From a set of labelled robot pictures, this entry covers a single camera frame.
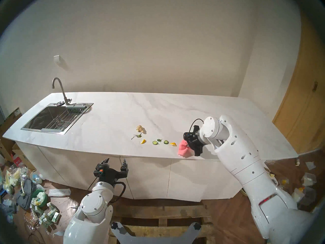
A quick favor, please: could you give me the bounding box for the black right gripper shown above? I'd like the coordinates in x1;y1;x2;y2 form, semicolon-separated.
185;126;203;157

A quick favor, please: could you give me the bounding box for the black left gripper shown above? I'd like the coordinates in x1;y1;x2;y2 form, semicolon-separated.
94;158;128;184

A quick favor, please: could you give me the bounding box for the pink cleaning cloth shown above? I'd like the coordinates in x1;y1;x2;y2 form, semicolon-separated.
178;139;193;158

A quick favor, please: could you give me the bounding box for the white kitchen cabinet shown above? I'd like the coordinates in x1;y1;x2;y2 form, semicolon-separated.
15;141;245;202

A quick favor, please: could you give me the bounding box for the white foam mesh sleeve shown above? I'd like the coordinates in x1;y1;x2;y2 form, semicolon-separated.
47;189;72;198

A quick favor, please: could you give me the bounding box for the wooden pallet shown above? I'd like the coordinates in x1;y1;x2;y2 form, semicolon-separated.
111;204;214;244

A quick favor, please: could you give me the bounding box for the grey slotted sink caddy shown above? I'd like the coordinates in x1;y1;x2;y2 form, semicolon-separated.
66;105;87;114

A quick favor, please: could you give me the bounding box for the steel sink rack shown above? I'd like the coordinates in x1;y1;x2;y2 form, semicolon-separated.
46;113;79;131

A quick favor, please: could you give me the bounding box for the white round tub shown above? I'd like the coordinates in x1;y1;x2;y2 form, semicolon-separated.
30;170;43;184

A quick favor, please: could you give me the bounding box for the green bowl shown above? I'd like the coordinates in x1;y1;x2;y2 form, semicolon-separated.
31;189;48;208

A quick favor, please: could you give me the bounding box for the plate with food scraps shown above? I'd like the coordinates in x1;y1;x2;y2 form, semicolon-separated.
264;167;279;186

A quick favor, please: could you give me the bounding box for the stainless steel sink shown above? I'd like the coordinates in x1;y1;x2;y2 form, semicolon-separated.
21;102;94;135

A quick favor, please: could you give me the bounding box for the steel gooseneck faucet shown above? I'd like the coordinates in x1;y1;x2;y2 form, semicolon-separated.
52;78;72;105

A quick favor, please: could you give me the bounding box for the grey fabric bag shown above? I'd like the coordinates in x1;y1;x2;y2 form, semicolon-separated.
16;179;37;210

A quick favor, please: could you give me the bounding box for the pale yellow package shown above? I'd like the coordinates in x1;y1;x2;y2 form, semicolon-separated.
4;170;16;193

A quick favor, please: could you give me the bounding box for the brown cardboard box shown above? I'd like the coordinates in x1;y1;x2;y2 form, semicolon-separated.
0;107;22;155

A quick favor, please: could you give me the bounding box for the crumpled clear plastic bag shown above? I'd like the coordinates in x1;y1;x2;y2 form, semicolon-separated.
0;199;17;221

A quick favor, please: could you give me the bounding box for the wooden door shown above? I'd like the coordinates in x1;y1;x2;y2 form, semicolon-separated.
272;15;325;155

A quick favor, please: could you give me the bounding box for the clear plastic container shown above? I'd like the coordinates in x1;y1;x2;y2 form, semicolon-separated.
301;172;317;187

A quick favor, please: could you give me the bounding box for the clear lidded tub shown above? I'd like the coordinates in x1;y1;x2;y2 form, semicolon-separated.
292;186;317;206

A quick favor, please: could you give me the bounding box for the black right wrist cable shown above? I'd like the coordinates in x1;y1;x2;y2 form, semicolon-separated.
183;118;204;144

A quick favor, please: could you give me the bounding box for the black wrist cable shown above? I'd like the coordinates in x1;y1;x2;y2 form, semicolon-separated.
183;118;204;144
111;182;126;203

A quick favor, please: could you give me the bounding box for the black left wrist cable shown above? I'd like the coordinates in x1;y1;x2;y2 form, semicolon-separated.
111;182;126;203

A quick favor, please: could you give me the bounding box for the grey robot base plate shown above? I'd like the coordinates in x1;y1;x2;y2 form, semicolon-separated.
110;222;202;244

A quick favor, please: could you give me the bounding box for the black floor cable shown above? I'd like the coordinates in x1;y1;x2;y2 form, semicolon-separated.
24;220;46;244

